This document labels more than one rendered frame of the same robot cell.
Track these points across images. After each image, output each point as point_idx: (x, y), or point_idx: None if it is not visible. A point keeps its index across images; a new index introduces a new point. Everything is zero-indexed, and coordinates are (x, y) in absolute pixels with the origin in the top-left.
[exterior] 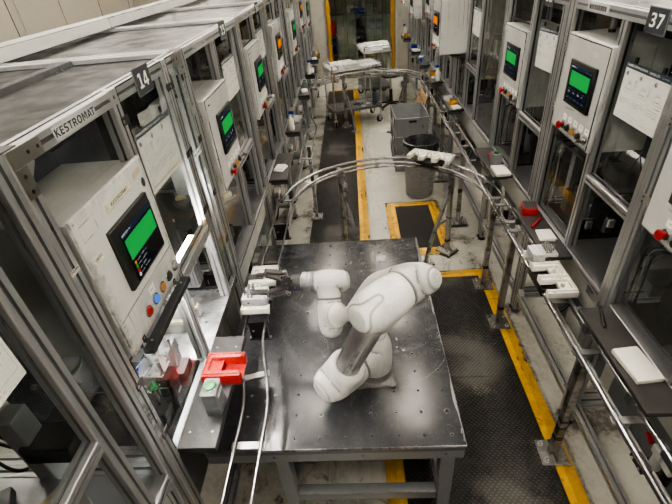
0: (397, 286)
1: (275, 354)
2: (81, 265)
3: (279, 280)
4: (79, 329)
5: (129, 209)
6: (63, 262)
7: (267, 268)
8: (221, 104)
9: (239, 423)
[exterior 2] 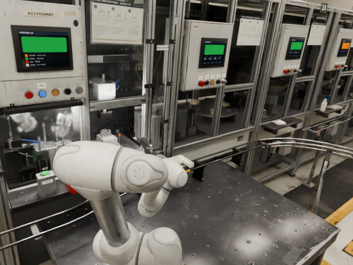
0: (99, 152)
1: (134, 211)
2: None
3: (144, 150)
4: None
5: (44, 26)
6: None
7: (185, 160)
8: (216, 36)
9: (50, 215)
